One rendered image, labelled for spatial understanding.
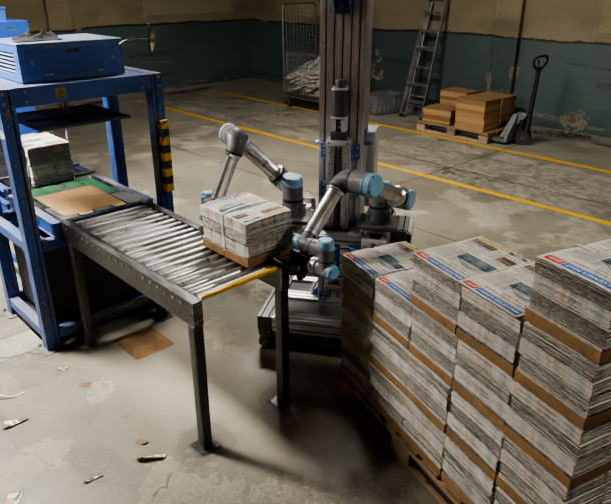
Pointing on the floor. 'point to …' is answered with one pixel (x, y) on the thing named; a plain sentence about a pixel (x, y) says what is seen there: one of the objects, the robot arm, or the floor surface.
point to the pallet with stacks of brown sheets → (469, 113)
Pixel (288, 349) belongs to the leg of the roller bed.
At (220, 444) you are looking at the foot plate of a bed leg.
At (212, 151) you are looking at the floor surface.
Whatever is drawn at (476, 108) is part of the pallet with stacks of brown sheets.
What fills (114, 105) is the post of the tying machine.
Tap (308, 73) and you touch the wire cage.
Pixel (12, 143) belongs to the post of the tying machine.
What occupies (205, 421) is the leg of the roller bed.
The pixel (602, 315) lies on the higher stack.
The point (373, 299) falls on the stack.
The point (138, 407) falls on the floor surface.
